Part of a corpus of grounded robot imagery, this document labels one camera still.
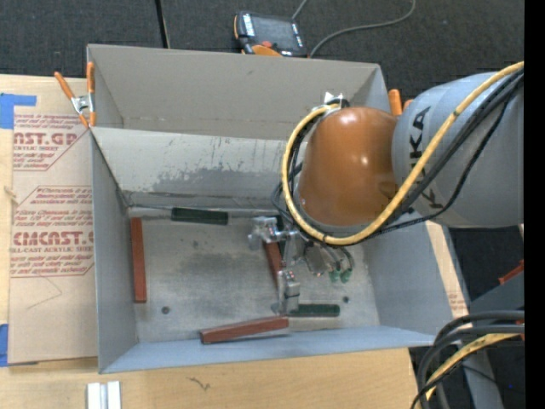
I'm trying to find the grey metal bin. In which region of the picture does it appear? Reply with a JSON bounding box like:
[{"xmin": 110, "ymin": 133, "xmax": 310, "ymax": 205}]
[{"xmin": 86, "ymin": 43, "xmax": 455, "ymax": 375}]

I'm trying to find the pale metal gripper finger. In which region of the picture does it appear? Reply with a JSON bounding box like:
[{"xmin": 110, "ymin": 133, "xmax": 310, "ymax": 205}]
[
  {"xmin": 272, "ymin": 269, "xmax": 302, "ymax": 315},
  {"xmin": 247, "ymin": 216, "xmax": 283, "ymax": 251}
]

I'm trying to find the red-brown flat block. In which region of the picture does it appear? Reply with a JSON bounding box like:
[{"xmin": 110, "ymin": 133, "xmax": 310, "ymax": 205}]
[
  {"xmin": 262, "ymin": 240, "xmax": 284, "ymax": 290},
  {"xmin": 199, "ymin": 315, "xmax": 290, "ymax": 345},
  {"xmin": 129, "ymin": 216, "xmax": 148, "ymax": 304}
]

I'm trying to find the dark green flat block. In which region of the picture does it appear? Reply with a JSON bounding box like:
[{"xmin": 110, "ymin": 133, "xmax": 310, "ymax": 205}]
[
  {"xmin": 288, "ymin": 303, "xmax": 341, "ymax": 319},
  {"xmin": 170, "ymin": 207, "xmax": 230, "ymax": 227}
]

